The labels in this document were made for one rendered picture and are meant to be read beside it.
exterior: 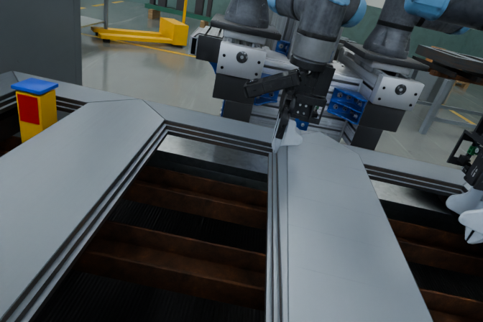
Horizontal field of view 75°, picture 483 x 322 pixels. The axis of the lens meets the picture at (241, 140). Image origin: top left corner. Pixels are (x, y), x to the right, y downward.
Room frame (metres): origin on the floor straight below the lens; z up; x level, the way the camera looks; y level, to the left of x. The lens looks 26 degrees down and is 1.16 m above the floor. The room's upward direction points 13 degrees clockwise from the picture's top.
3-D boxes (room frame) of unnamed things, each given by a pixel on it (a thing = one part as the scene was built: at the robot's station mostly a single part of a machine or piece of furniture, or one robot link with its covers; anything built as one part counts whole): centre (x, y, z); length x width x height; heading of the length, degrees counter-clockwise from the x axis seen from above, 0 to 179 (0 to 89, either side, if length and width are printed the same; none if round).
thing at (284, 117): (0.61, -0.07, 0.93); 0.05 x 0.02 x 0.09; 1
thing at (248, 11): (1.13, 0.07, 1.09); 0.15 x 0.15 x 0.10
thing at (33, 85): (0.59, 0.44, 0.88); 0.06 x 0.06 x 0.02; 1
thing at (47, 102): (0.59, 0.44, 0.78); 0.05 x 0.05 x 0.19; 1
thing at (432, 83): (5.59, -2.88, 0.29); 0.62 x 0.43 x 0.57; 23
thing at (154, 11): (7.80, 2.07, 0.58); 1.60 x 0.60 x 1.17; 92
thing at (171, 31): (5.12, 1.91, 0.61); 1.42 x 0.56 x 1.22; 132
